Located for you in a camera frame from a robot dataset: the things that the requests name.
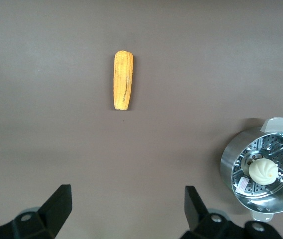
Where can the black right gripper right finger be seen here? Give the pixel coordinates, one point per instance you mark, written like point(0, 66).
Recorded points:
point(198, 219)

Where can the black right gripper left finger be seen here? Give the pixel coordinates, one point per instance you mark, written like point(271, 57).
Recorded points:
point(51, 214)

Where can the yellow corn cob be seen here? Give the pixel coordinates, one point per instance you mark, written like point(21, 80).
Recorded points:
point(123, 79)

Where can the stainless steel steamer pot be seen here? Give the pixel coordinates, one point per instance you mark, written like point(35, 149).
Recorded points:
point(228, 159)

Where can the white red sticker label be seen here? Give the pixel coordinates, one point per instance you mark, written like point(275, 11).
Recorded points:
point(242, 185)

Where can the white steamed bun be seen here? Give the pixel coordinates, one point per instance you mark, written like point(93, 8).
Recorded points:
point(263, 171)

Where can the brown table cover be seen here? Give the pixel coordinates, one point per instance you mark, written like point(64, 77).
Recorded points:
point(56, 124)

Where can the perforated metal steamer tray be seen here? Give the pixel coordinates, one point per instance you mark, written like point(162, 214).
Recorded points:
point(275, 147)

